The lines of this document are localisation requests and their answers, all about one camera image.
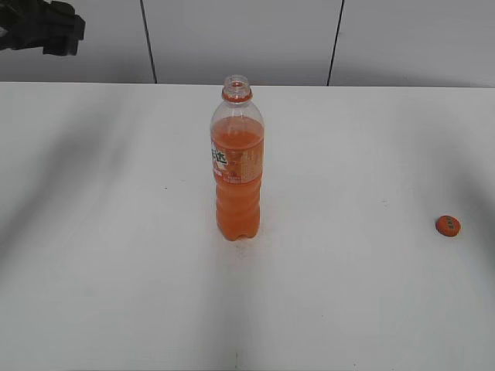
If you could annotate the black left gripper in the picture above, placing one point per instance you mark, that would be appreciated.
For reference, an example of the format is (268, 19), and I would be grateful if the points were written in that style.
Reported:
(53, 26)

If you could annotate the orange soda plastic bottle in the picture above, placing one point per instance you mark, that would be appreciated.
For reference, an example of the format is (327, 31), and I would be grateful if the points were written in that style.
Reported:
(237, 132)

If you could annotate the orange bottle cap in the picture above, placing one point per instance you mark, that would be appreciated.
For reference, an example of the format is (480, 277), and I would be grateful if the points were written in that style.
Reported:
(448, 226)

